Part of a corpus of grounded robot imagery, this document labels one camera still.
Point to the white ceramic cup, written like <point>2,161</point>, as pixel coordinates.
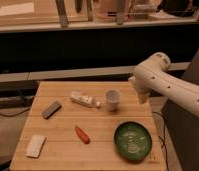
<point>112,99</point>

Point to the white plastic bottle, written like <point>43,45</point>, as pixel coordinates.
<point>84,100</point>

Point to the wooden table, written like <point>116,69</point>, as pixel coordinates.
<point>64,151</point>

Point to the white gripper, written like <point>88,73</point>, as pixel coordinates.
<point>142,91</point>

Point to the orange carrot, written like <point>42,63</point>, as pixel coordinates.
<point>82,135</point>

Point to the grey rectangular block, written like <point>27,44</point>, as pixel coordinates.
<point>50,110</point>

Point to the white sponge block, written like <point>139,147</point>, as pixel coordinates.
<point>35,145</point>

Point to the green round bowl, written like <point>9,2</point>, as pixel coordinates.
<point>132,141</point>

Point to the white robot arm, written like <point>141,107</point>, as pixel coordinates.
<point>151,75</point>

